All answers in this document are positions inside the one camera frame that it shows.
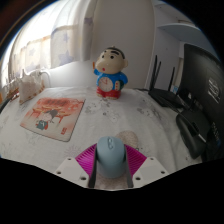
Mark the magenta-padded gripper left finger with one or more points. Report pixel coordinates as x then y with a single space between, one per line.
85 162

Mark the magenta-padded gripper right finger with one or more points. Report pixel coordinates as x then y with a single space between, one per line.
136 161

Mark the light blue computer mouse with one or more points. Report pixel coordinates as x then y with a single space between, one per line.
111 156

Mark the red printed mouse pad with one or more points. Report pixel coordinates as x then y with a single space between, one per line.
53 116

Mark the white printed tablecloth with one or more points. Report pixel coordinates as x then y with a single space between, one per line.
133 116

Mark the black router with antennas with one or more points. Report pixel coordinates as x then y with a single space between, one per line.
166 96

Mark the cartoon boy figurine clock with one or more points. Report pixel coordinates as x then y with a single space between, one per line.
110 73

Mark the black computer monitor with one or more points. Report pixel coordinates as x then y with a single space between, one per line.
206 86

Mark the wooden ship model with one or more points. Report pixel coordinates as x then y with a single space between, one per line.
11 90

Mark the white star-print curtain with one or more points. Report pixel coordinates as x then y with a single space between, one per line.
50 40

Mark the white wall shelf unit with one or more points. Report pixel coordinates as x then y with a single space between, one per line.
183 30

